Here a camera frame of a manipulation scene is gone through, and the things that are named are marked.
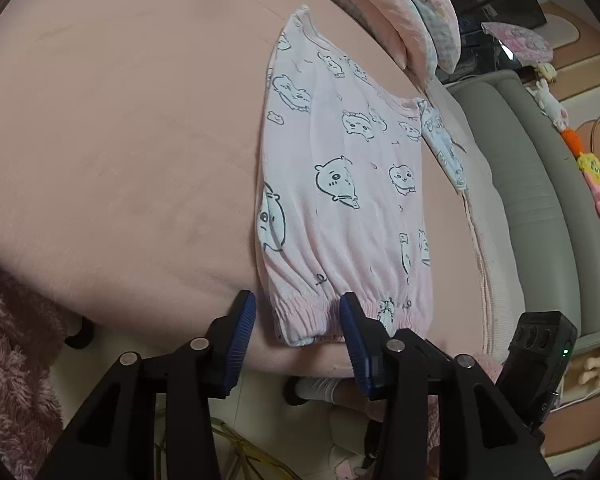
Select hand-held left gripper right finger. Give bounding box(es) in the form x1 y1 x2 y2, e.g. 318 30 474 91
339 291 553 480

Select pink fluffy clothing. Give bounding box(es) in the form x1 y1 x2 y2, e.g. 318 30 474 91
0 255 68 480

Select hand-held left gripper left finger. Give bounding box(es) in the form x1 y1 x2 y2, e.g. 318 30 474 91
36 289 257 480

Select grey padded headboard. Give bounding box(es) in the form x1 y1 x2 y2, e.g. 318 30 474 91
447 70 600 351

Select pink printed pajama pants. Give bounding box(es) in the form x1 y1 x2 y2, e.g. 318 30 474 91
254 5 435 348

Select folded light blue printed garment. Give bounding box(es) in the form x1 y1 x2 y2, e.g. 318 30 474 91
417 100 468 192

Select beige plush doll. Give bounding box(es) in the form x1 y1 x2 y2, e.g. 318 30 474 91
577 350 600 388

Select bed with pink sheet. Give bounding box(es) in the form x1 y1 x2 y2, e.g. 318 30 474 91
0 0 496 376

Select folded pink duvet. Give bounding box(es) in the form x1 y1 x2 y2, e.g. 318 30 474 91
280 0 462 92

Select yellow rod frame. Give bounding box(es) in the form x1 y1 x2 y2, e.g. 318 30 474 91
155 400 301 480

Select white rabbit plush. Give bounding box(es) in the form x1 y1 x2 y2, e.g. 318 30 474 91
527 79 571 131

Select yellow plush toy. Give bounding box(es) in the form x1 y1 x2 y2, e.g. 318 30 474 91
576 152 600 186

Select black slipper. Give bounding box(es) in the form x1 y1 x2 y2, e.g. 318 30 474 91
62 314 97 351

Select pink printed hanging cloth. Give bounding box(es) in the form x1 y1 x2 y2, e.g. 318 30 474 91
481 21 556 66

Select pink printed slipper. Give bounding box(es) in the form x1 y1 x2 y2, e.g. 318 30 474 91
330 442 373 480

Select orange carrot plush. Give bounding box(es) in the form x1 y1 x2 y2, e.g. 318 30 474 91
561 129 586 157

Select white sock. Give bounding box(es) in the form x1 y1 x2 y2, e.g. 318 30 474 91
292 376 342 405

